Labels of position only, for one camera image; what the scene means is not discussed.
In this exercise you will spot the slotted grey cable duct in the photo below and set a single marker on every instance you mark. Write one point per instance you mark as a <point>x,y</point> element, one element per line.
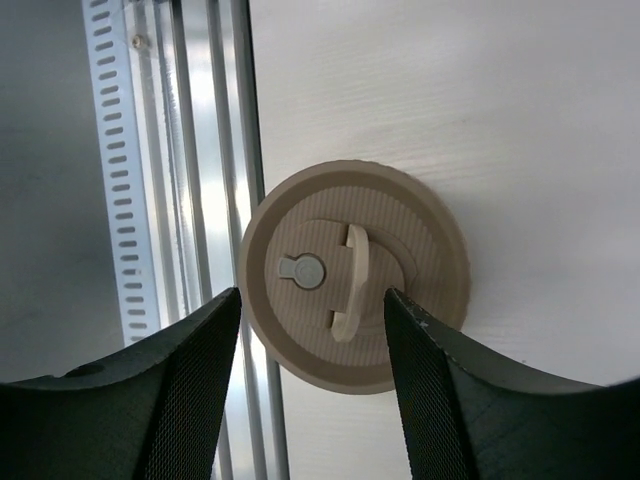
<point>120,156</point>

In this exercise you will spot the brown round lid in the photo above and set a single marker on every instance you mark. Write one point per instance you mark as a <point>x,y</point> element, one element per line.
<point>321,251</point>

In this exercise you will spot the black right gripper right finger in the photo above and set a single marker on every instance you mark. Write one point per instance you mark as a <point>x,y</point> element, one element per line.
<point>469,412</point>

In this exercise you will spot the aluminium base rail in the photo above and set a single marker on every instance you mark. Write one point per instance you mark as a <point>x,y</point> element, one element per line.
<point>197,123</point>

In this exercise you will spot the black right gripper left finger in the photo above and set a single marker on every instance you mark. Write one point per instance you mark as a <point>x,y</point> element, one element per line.
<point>152,410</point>

